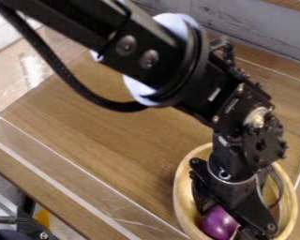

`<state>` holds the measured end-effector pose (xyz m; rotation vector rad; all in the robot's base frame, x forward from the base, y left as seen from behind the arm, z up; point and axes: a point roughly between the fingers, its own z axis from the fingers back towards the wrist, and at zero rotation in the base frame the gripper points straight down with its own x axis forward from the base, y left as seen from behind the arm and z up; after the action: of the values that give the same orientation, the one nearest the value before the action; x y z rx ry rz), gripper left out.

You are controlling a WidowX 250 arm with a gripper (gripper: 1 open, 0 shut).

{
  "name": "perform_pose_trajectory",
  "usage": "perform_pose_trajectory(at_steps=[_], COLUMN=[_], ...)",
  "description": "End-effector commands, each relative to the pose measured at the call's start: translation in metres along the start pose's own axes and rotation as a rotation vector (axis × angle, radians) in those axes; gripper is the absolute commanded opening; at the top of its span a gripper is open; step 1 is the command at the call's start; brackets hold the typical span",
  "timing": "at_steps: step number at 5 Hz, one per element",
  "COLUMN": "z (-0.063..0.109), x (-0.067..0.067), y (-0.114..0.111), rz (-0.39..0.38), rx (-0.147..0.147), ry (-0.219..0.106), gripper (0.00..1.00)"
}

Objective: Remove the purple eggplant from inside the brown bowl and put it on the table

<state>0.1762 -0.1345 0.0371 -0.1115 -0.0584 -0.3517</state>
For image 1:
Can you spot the brown wooden bowl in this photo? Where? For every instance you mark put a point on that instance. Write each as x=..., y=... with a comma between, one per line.
x=184, y=207

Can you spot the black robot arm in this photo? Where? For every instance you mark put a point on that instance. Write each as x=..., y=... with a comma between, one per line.
x=176, y=68

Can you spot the clear acrylic tray wall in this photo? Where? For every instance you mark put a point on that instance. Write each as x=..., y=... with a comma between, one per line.
x=100, y=166

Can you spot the purple toy eggplant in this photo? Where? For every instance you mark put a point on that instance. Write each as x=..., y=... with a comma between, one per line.
x=217, y=224

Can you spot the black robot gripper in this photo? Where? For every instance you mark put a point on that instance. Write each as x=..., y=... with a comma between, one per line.
x=238, y=197

